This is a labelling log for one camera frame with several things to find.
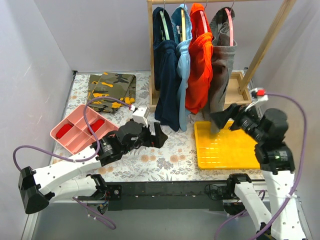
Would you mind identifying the grey shorts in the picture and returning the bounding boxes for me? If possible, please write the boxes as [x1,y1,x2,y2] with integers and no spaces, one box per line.
[202,10,238,134]

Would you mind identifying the pink plastic hanger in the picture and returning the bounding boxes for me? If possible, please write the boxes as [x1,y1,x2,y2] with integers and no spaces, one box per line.
[218,5,235,47]

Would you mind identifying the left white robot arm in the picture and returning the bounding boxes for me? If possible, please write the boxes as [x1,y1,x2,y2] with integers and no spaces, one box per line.
[18,120,168,214]

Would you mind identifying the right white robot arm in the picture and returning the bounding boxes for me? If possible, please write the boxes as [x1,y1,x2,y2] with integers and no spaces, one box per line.
[210,103,307,240]

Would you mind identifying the camouflage folded shorts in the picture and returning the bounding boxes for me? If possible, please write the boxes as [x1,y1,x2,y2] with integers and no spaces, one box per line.
[87,72,137,114]

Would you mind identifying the orange shorts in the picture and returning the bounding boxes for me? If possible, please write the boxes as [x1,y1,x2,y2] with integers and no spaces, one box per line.
[185,3,214,114]

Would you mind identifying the navy blue shorts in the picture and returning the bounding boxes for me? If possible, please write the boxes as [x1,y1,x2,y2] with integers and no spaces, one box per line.
[152,6,182,132]

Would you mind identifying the light blue shorts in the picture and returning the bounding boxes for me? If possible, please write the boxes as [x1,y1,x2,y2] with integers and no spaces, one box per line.
[170,4,193,132]

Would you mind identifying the wooden clothes rack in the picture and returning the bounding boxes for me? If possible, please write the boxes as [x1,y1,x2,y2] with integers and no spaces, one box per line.
[147,0,296,112]

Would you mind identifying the yellow plastic tray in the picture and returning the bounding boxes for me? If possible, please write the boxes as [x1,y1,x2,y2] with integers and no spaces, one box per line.
[194,120,260,170]

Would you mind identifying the red block right compartment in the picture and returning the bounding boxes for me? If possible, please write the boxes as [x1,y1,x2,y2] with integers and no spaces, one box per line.
[87,119,105,135]

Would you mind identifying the red block compartment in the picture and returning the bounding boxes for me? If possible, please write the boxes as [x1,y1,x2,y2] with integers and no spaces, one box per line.
[55,123,73,139]
[87,119,105,135]

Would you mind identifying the floral table cloth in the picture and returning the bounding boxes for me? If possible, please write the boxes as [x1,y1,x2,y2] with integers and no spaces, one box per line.
[63,71,263,182]

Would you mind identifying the pink divided organizer tray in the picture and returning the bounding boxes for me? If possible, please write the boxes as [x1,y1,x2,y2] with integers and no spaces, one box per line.
[50,104,118,155]

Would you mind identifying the red block left compartment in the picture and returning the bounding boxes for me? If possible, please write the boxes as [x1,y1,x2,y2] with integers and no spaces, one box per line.
[55,123,73,139]

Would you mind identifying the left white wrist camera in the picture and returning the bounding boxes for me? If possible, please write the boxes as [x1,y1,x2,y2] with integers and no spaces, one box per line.
[129,105,150,127]

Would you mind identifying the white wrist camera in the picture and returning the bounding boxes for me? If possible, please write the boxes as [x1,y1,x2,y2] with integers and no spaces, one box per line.
[129,105,150,127]
[244,87,269,112]

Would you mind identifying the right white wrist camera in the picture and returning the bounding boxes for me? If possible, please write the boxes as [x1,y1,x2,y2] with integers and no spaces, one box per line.
[244,87,269,112]

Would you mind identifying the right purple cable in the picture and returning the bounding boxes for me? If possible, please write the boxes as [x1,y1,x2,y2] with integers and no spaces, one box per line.
[214,91,308,240]

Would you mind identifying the purple cable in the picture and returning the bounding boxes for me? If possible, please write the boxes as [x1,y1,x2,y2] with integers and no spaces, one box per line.
[214,91,308,240]
[12,96,133,230]

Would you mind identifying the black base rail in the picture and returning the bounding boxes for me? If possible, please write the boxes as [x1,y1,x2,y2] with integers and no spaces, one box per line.
[77,181,258,218]

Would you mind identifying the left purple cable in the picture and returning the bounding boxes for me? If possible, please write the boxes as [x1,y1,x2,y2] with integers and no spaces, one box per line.
[12,96,133,230]

